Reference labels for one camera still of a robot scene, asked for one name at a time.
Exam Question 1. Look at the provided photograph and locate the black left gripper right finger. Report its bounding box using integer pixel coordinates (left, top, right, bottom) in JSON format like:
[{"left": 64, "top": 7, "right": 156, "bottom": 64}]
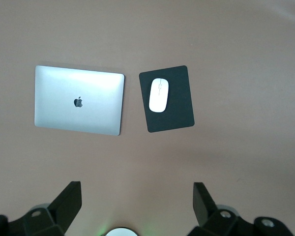
[{"left": 186, "top": 182, "right": 293, "bottom": 236}]

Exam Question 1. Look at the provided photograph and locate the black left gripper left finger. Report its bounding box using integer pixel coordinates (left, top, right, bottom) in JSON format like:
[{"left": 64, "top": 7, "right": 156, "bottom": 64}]
[{"left": 0, "top": 181, "right": 83, "bottom": 236}]

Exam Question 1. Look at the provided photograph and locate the white computer mouse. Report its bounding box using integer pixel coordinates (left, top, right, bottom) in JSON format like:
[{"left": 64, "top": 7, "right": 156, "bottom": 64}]
[{"left": 148, "top": 78, "right": 170, "bottom": 113}]

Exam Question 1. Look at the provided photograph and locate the black mouse pad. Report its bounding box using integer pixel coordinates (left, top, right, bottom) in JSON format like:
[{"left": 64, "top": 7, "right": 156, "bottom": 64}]
[{"left": 138, "top": 65, "right": 196, "bottom": 133}]

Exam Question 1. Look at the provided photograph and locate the silver closed laptop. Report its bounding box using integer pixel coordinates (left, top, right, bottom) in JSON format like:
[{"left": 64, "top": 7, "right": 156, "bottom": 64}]
[{"left": 34, "top": 64, "right": 126, "bottom": 136}]

